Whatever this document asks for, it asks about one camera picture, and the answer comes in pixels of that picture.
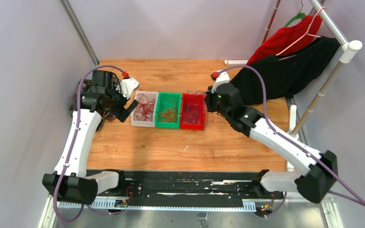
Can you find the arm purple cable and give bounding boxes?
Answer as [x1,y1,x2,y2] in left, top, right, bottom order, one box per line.
[212,65,365,219]
[53,65,130,223]

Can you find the orange cable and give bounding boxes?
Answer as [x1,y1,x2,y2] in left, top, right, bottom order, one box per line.
[156,98,180,124]

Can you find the black shirt on hanger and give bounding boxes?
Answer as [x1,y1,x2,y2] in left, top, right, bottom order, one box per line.
[231,37,340,105]

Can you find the plaid flannel shirt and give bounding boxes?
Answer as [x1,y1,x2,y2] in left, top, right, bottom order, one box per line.
[69,79,116,132]

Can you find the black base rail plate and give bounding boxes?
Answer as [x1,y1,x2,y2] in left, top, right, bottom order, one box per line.
[100,171,283,208]

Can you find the metal clothes rack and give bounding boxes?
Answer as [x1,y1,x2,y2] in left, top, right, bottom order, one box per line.
[259,0,363,139]

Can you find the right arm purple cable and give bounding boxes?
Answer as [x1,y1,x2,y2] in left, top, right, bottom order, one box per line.
[212,65,365,219]

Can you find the pink hanger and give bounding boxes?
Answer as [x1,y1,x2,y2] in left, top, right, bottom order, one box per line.
[276,6,326,56]

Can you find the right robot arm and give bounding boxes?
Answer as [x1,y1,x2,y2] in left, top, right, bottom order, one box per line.
[204,83,338,203]

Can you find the white plastic strip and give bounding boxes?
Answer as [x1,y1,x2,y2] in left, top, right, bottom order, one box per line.
[224,59,248,66]

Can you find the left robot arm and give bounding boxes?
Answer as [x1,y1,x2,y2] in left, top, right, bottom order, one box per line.
[42,70,140,205]

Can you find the green hanger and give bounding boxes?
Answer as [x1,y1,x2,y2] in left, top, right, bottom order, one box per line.
[284,0,306,28]

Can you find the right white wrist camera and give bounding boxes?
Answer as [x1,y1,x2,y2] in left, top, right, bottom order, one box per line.
[211,71,230,93]

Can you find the red plastic bin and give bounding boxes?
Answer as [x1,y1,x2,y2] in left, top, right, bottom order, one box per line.
[180,93,206,131]

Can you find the red shirt on hanger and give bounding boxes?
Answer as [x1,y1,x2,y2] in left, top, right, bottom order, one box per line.
[247,15,322,65]

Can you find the green plastic bin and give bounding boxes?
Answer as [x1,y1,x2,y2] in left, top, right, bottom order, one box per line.
[154,92,182,129]

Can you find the white plastic bin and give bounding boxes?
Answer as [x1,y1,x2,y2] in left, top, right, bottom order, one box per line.
[130,91,159,128]

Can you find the red cable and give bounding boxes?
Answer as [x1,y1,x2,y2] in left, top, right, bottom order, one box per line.
[133,93,156,123]

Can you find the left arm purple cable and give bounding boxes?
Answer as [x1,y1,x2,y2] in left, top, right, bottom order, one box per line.
[53,65,130,223]

